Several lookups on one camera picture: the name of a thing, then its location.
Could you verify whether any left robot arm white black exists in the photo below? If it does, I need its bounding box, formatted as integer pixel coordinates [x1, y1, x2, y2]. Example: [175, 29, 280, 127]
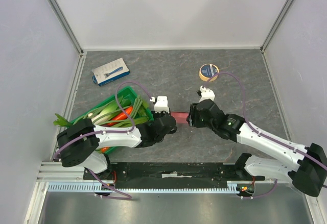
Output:
[56, 114, 177, 180]

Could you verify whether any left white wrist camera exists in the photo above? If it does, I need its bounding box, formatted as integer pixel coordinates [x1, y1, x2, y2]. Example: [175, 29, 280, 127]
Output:
[150, 96, 170, 114]

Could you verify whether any orange toy carrot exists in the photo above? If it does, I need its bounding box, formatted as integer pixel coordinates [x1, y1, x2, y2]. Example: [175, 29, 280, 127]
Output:
[105, 106, 133, 127]

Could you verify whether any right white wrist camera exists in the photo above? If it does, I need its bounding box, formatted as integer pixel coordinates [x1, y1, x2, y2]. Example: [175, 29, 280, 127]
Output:
[197, 86, 215, 102]

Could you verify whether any green plastic basket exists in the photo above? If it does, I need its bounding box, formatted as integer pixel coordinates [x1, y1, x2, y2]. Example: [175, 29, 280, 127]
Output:
[70, 87, 153, 153]

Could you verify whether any blue white razor box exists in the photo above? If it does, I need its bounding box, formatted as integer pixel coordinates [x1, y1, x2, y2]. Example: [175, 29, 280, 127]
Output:
[92, 58, 130, 86]

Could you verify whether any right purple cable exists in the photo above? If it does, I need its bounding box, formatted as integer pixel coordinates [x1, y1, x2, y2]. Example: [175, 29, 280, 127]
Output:
[203, 71, 327, 201]

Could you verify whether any purple cable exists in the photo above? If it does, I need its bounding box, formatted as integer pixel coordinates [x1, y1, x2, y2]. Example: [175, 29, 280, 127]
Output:
[53, 81, 156, 200]
[203, 71, 327, 201]

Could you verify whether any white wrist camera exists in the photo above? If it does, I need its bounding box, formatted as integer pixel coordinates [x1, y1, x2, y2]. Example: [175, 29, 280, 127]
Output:
[197, 86, 215, 102]
[150, 96, 170, 114]

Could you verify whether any green toy leek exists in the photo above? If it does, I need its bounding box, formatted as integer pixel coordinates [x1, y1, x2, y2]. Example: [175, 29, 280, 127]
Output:
[72, 99, 121, 125]

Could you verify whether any pink paper box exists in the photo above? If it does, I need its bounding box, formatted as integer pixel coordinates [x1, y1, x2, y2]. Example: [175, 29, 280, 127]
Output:
[170, 111, 189, 124]

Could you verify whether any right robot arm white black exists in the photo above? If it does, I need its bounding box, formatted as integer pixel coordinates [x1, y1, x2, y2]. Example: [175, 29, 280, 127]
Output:
[187, 99, 326, 197]

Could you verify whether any green bean bundle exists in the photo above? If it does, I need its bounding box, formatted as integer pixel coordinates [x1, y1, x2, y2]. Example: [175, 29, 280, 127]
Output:
[111, 96, 150, 128]

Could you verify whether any grey slotted cable duct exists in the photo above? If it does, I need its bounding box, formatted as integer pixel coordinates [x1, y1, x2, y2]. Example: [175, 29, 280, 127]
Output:
[47, 182, 244, 194]

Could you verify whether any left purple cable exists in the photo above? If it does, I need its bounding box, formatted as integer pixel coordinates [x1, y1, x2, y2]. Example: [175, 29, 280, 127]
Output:
[53, 81, 156, 200]

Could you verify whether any green leafy toy vegetable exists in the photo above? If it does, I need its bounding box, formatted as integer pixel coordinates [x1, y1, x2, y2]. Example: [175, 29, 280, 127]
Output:
[53, 113, 73, 128]

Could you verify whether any masking tape roll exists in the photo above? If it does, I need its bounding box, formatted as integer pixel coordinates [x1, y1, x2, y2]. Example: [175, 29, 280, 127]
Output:
[199, 63, 219, 82]

